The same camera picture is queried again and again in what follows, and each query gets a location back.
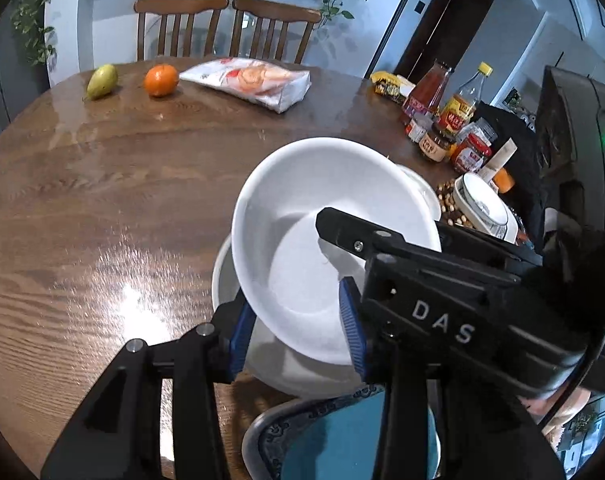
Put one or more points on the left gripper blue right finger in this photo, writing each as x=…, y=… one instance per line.
x=349, y=303

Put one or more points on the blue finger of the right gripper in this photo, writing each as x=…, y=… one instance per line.
x=384, y=251

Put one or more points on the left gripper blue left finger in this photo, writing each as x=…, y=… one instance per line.
x=240, y=340

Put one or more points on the medium white bowl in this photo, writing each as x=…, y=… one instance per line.
x=288, y=274

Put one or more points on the small white ramekin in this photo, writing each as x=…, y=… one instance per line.
x=429, y=195

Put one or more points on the large grey-white bowl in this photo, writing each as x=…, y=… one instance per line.
x=271, y=361

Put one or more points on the wooden bead trivet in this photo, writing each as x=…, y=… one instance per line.
x=450, y=212

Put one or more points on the dark lid sauce jar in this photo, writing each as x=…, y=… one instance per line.
x=435, y=144

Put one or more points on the small white lid jar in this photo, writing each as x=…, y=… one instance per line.
x=419, y=125

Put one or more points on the white oval floral dish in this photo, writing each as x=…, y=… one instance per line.
x=483, y=208

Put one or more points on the left patterned rectangular plate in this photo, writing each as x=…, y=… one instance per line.
x=266, y=440

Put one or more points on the red lid chili jar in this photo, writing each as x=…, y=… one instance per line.
x=470, y=154

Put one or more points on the teal blue plate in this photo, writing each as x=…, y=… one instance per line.
x=338, y=438

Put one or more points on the red sauce bottle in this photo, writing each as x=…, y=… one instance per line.
x=427, y=94

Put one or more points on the orange fruit behind jars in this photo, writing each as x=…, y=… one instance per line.
x=503, y=181

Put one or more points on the yellow snack packet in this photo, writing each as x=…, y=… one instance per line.
x=392, y=87

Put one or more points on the yellow cap vinegar bottle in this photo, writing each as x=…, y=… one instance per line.
x=460, y=108

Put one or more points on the white snack bag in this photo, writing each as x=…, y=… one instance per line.
x=254, y=81

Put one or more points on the right wooden chair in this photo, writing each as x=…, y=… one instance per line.
x=270, y=34

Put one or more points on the wooden chair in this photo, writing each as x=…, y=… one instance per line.
x=270, y=34
x=176, y=25

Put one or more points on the orange tangerine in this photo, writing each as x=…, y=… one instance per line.
x=161, y=80

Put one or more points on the green pear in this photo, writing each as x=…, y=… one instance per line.
x=102, y=82

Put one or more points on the left wooden chair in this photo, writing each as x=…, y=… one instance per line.
x=176, y=25

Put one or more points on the hanging green vine plant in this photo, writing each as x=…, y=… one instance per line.
x=35, y=37

